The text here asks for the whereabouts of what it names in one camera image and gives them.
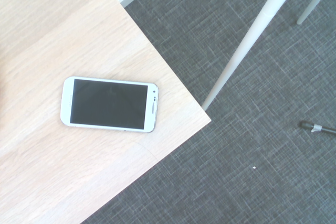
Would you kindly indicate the white coat rack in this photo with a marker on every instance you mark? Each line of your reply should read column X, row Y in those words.
column 251, row 37

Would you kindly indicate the white smartphone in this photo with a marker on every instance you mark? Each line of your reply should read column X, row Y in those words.
column 110, row 103

